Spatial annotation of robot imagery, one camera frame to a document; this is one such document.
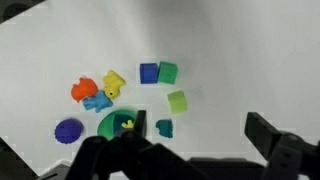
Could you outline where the purple spiky ball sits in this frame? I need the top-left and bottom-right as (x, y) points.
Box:
(54, 118), (85, 145)

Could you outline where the blue cube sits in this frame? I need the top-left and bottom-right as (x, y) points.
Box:
(139, 62), (159, 85)

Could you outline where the orange animal toy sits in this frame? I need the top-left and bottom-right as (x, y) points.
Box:
(70, 77), (99, 103)

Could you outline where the teal green bear toy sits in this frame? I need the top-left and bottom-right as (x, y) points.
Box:
(155, 119), (174, 139)

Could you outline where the yellow spiky toy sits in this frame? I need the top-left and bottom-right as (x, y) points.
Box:
(121, 119), (135, 130)

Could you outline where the light blue animal toy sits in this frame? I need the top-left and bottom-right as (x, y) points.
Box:
(82, 90), (114, 114)

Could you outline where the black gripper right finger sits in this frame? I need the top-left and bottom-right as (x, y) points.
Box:
(244, 111), (320, 180)

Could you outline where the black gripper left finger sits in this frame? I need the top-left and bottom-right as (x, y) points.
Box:
(64, 109), (208, 180)

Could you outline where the lime green cube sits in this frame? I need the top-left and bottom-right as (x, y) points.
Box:
(166, 90), (188, 115)

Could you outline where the green round plate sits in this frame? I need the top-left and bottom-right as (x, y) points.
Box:
(96, 109), (139, 141)

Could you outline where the yellow bear toy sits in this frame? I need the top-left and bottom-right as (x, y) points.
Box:
(101, 69), (127, 100)

